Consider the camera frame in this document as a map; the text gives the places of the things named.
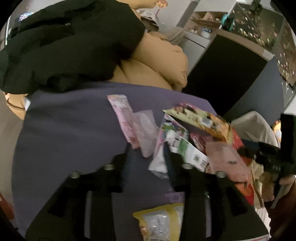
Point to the orange cartoon snack bag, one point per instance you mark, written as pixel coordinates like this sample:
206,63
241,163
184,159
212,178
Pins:
204,120

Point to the yellow snack bag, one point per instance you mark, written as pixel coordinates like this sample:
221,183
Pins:
161,223

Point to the white trash bag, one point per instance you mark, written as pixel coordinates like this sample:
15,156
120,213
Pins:
253,127

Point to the green white milk carton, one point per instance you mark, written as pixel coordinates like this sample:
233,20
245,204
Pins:
189,153

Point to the black jacket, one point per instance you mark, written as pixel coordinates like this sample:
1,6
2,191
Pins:
67,44

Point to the pink white cartoon wrapper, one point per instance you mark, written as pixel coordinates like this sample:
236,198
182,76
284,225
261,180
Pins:
158,166

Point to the tan sofa cushions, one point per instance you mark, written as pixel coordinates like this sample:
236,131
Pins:
155,62

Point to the purple table cloth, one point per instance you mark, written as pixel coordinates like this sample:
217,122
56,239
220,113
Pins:
79,131

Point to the translucent white plastic wrapper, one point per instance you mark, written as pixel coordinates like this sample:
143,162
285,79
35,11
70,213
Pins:
146,131

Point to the pink long snack wrapper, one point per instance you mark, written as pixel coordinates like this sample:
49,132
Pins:
124,113

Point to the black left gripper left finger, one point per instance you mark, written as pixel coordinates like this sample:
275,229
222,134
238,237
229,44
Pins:
102,183

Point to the red snack package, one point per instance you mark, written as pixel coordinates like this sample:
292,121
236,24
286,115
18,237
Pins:
224,157

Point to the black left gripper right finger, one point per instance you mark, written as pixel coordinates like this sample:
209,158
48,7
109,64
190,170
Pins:
206,205

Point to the dark blue cabinet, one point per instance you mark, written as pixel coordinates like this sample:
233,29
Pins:
235,80

